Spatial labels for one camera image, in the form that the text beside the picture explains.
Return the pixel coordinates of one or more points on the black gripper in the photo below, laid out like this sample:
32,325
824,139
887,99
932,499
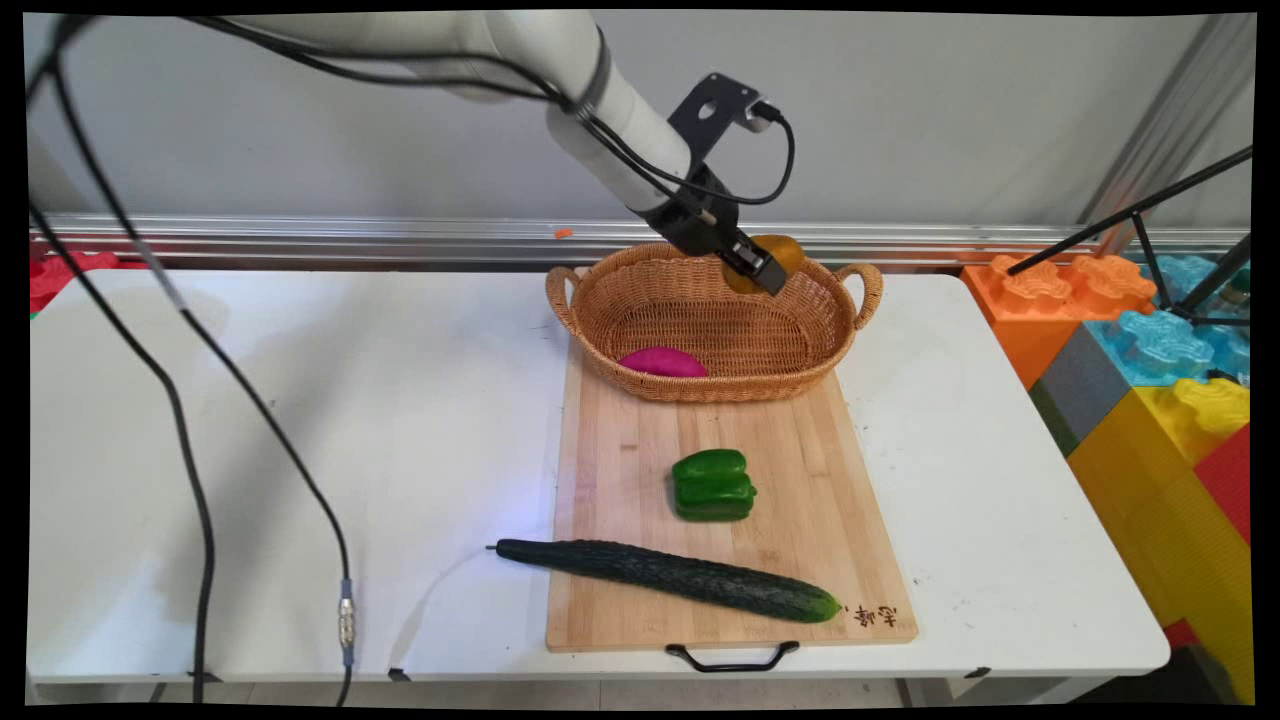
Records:
690,215

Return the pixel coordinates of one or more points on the yellow round fruit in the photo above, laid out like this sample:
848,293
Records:
790,255

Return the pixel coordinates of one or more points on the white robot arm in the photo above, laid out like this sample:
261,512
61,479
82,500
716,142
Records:
520,50

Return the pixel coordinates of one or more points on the woven wicker basket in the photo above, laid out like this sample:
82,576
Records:
700,320

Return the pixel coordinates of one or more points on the purple sweet potato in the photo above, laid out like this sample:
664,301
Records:
662,362

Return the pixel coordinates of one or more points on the green bell pepper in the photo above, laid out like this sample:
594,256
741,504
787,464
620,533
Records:
712,487

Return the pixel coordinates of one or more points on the wooden cutting board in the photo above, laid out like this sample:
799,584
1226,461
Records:
620,480

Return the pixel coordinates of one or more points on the orange foam block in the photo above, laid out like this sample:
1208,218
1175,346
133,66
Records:
1030,310

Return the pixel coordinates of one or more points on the long green cucumber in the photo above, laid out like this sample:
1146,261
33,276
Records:
680,578

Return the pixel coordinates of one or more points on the grey foam block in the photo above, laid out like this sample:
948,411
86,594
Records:
1080,390

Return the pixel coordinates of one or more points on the light blue foam block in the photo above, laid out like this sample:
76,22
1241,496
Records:
1160,345

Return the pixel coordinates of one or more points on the black tripod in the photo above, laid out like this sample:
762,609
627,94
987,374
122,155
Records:
1215,275

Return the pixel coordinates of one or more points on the red foam block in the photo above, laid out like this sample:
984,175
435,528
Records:
1228,480
60,275

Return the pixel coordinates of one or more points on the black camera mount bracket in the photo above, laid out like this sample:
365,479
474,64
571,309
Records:
735,95

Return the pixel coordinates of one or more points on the aluminium rail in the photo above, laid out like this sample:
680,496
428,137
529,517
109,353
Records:
300,240

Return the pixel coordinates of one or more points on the aluminium frame post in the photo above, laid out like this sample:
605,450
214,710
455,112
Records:
1170,110

